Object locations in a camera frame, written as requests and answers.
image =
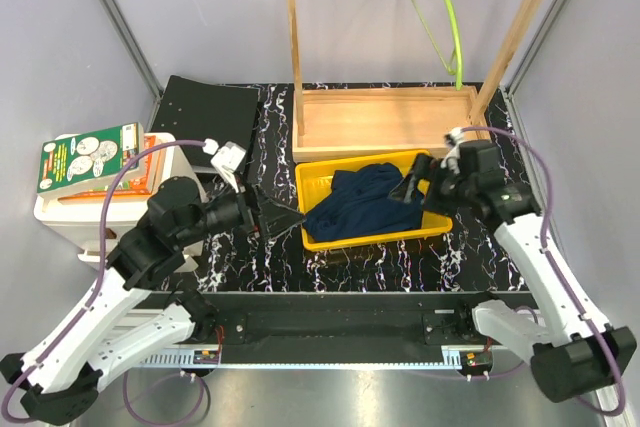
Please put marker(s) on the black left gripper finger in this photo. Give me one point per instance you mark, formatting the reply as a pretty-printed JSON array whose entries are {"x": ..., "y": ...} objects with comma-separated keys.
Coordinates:
[
  {"x": 273, "y": 226},
  {"x": 269, "y": 207}
]

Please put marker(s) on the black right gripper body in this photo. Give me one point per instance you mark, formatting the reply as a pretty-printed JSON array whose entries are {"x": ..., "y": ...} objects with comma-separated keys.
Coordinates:
[{"x": 443, "y": 187}]

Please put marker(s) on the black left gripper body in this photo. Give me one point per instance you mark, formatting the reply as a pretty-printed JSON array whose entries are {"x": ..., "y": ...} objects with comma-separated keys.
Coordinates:
[{"x": 250, "y": 216}]

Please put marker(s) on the navy blue shorts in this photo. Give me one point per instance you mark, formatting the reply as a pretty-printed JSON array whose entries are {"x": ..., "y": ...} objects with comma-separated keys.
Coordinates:
[{"x": 359, "y": 205}]

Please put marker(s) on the neon yellow clothes hanger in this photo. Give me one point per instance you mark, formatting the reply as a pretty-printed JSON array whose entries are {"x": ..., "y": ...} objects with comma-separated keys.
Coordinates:
[{"x": 439, "y": 20}]

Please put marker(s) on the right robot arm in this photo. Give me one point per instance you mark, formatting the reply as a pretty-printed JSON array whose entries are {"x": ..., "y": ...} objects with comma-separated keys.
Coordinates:
[{"x": 576, "y": 350}]

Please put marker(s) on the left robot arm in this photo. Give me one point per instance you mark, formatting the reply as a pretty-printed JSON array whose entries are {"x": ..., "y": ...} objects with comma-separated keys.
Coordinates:
[{"x": 62, "y": 376}]

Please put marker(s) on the yellow plastic tray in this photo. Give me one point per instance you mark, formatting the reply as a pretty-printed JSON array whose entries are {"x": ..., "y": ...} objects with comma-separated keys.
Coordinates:
[{"x": 313, "y": 182}]

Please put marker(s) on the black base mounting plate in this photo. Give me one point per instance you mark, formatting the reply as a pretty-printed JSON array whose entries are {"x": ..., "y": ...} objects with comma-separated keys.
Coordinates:
[{"x": 378, "y": 331}]

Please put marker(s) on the wooden clothes rack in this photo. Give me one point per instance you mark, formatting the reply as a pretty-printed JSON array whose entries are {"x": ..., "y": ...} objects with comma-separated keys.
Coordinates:
[{"x": 343, "y": 123}]

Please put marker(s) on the black foam board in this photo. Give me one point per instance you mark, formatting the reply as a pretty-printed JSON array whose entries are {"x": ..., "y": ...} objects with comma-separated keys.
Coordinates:
[{"x": 193, "y": 110}]

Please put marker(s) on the green printed cardboard box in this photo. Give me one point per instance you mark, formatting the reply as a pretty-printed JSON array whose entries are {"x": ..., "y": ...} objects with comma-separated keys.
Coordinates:
[{"x": 77, "y": 164}]

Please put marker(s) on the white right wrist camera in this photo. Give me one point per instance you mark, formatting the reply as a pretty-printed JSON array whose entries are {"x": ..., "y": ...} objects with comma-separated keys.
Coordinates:
[{"x": 453, "y": 139}]

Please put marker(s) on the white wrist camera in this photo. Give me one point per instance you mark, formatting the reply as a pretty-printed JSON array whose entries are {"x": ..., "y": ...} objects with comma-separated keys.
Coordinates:
[
  {"x": 225, "y": 160},
  {"x": 453, "y": 139}
]

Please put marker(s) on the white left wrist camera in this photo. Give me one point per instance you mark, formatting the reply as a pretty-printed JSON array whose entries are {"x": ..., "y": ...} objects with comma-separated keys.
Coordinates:
[{"x": 225, "y": 160}]

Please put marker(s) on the left aluminium frame post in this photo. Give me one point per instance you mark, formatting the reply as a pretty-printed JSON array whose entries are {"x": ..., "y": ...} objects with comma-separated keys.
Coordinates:
[{"x": 131, "y": 45}]

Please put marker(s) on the aluminium frame post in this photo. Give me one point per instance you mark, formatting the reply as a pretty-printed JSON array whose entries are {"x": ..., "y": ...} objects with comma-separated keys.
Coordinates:
[
  {"x": 550, "y": 18},
  {"x": 131, "y": 45}
]

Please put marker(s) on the right aluminium frame post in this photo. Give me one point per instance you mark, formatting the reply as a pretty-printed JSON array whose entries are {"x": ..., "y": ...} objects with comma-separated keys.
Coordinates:
[{"x": 550, "y": 18}]

